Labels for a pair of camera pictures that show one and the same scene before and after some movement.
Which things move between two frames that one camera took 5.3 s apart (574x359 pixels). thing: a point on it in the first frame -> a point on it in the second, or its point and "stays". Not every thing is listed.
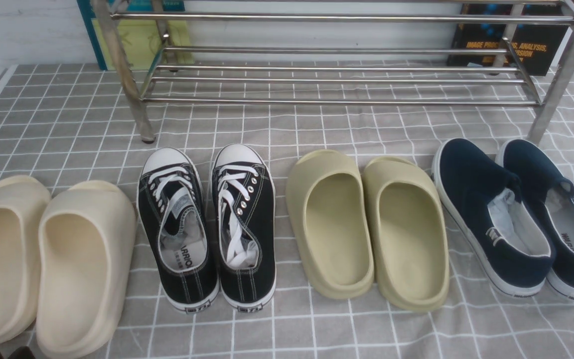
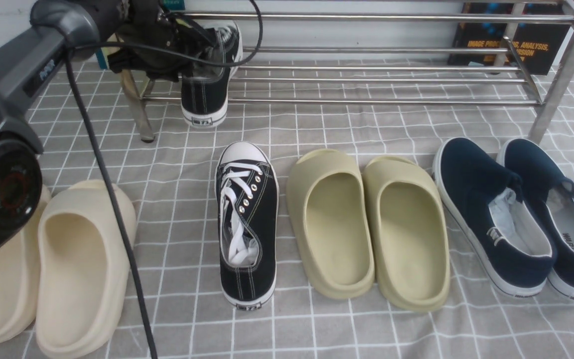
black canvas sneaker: x=244 y=216 stays
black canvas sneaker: x=176 y=229 -> x=204 y=94
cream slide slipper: x=88 y=236 stays
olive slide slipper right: x=410 y=234 stays
